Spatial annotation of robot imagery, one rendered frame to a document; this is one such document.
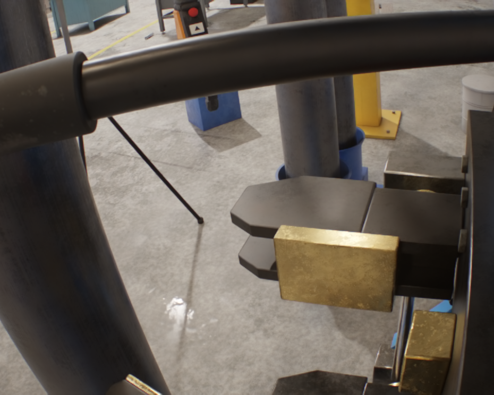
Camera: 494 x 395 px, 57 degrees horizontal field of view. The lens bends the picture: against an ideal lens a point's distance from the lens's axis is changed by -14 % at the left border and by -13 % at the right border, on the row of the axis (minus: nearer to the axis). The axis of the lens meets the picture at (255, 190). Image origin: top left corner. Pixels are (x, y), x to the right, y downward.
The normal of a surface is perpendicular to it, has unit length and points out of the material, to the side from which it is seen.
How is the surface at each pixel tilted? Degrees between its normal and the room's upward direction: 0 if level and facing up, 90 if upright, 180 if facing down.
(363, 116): 90
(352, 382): 0
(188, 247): 0
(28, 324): 90
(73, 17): 90
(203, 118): 90
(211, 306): 0
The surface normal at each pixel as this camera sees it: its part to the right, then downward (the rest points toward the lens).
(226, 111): 0.51, 0.39
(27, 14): 0.97, 0.00
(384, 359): -0.12, -0.84
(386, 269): -0.35, 0.53
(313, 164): -0.05, 0.53
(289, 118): -0.65, 0.47
